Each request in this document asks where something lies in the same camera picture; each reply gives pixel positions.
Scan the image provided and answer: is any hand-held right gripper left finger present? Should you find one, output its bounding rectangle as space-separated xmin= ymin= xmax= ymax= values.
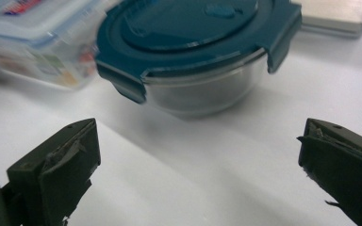
xmin=1 ymin=118 xmax=102 ymax=226

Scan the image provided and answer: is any round container with teal lid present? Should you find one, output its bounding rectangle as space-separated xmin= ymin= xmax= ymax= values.
xmin=94 ymin=0 xmax=303 ymax=121

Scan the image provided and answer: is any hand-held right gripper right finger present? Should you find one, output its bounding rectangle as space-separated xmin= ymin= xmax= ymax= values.
xmin=297 ymin=118 xmax=362 ymax=226

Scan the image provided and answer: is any white wire rack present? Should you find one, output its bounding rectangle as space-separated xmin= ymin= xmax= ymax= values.
xmin=291 ymin=0 xmax=362 ymax=40

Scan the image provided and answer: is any clear rectangular lidded container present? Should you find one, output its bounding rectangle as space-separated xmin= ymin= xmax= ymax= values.
xmin=0 ymin=0 xmax=108 ymax=91

